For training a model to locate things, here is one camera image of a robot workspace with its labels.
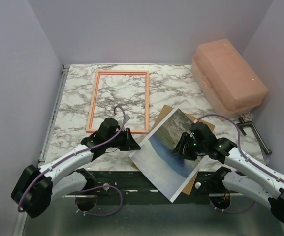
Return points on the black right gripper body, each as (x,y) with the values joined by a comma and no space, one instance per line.
(199,147)

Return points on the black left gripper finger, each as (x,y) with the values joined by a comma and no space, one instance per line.
(128,146)
(129,137)

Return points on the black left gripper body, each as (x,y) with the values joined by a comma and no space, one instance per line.
(118,140)

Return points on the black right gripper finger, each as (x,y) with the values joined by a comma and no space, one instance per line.
(181,145)
(189,155)

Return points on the landscape photo print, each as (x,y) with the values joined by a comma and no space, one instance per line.
(166,157)

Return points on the brown cardboard backing board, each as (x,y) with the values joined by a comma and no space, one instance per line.
(193,182)

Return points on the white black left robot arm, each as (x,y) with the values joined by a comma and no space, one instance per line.
(57,170)

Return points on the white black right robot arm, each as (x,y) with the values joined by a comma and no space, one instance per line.
(240,172)

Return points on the black metal table clamp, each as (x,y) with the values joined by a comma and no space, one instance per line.
(249,124)

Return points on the translucent pink plastic box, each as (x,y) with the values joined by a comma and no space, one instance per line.
(230,85)

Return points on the aluminium front rail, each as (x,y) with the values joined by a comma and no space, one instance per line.
(41,191)

